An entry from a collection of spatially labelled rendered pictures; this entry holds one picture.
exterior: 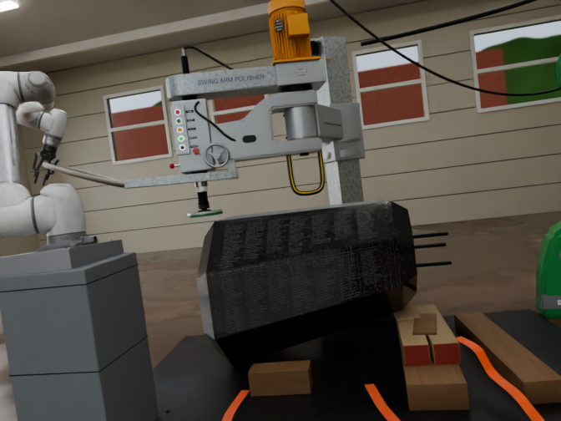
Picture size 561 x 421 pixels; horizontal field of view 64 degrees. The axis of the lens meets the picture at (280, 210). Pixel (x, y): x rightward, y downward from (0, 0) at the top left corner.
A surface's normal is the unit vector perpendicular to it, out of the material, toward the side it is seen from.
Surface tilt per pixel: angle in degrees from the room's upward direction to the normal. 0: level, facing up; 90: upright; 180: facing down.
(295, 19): 90
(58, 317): 90
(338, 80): 90
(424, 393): 90
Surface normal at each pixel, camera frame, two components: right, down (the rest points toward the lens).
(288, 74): 0.11, 0.04
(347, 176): 0.38, 0.00
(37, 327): -0.18, 0.07
